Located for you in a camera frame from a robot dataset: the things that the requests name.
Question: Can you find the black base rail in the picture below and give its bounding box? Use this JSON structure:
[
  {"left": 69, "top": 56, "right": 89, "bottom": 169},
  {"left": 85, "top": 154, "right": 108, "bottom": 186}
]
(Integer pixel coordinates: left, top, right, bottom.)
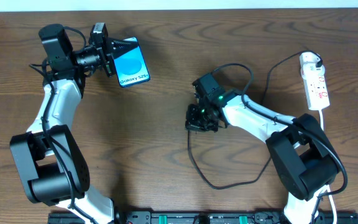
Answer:
[{"left": 47, "top": 211, "right": 358, "bottom": 224}]

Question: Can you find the white USB charger plug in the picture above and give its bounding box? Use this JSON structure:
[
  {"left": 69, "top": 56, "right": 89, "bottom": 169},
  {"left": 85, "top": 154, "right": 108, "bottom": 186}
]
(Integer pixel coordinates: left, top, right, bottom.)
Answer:
[{"left": 300, "top": 52, "right": 323, "bottom": 72}]

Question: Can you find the white power strip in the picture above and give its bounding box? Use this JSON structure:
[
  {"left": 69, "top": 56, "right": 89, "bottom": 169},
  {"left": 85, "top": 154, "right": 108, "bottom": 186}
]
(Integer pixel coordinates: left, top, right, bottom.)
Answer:
[{"left": 301, "top": 63, "right": 330, "bottom": 111}]

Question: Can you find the black charger cable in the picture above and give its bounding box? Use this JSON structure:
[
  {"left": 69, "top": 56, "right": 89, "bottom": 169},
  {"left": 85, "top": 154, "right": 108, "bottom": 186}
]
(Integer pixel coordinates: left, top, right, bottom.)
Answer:
[{"left": 187, "top": 50, "right": 324, "bottom": 190}]

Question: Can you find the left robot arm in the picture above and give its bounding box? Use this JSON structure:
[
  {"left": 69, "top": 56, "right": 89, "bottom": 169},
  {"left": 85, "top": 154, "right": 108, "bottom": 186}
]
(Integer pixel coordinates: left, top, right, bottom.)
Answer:
[{"left": 9, "top": 22, "right": 139, "bottom": 223}]

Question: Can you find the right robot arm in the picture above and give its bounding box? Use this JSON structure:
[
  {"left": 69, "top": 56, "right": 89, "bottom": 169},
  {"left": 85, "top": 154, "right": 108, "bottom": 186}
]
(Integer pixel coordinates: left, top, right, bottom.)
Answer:
[{"left": 185, "top": 73, "right": 345, "bottom": 223}]

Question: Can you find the blue smartphone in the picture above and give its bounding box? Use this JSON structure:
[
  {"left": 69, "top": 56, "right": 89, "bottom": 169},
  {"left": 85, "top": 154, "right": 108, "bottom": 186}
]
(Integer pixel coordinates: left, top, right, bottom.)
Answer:
[{"left": 114, "top": 37, "right": 150, "bottom": 88}]

